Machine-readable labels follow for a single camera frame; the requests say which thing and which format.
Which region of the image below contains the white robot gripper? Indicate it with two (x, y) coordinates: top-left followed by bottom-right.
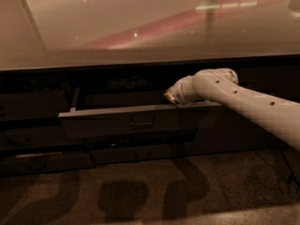
(164, 76), (200, 104)

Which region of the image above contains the dark drawer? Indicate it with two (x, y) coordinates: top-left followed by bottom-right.
(0, 151), (94, 176)
(90, 142), (192, 164)
(59, 90), (221, 139)
(0, 91), (68, 121)
(0, 126), (81, 151)

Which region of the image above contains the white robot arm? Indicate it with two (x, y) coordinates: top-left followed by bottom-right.
(164, 68), (300, 150)

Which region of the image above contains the dark cabinet door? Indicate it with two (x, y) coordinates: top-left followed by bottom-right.
(192, 65), (300, 151)

